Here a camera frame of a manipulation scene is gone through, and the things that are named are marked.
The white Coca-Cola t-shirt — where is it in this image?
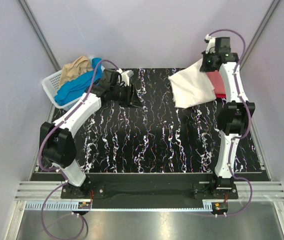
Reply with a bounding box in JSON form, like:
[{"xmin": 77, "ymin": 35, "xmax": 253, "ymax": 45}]
[{"xmin": 168, "ymin": 59, "xmax": 216, "ymax": 109}]

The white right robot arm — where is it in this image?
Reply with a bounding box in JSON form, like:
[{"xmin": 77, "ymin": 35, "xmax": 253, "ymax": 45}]
[{"xmin": 200, "ymin": 35, "xmax": 255, "ymax": 180}]

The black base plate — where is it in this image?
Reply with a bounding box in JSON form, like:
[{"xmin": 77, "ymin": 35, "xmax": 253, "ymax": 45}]
[{"xmin": 61, "ymin": 173, "xmax": 238, "ymax": 204}]

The beige t-shirt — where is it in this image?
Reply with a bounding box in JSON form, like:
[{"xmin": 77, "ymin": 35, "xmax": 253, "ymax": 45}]
[{"xmin": 59, "ymin": 56, "xmax": 94, "ymax": 87}]

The aluminium frame rail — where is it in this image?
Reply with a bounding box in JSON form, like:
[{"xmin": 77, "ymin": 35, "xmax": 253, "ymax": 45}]
[{"xmin": 15, "ymin": 181, "xmax": 67, "ymax": 201}]

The folded pink t-shirt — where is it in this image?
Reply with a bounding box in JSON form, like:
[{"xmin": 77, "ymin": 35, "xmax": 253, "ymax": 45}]
[{"xmin": 206, "ymin": 71, "xmax": 225, "ymax": 96}]

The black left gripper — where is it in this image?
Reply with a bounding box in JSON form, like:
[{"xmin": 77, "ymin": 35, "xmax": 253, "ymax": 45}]
[{"xmin": 111, "ymin": 83, "xmax": 143, "ymax": 109}]

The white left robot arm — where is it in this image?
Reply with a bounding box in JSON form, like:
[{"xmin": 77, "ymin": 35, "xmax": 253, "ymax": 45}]
[{"xmin": 39, "ymin": 69, "xmax": 143, "ymax": 198}]

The white plastic basket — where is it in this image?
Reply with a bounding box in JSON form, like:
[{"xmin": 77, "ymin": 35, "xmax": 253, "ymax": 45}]
[{"xmin": 42, "ymin": 57, "xmax": 101, "ymax": 111}]

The blue t-shirt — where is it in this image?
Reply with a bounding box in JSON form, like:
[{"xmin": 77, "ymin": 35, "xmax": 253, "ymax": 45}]
[{"xmin": 54, "ymin": 56, "xmax": 103, "ymax": 106}]

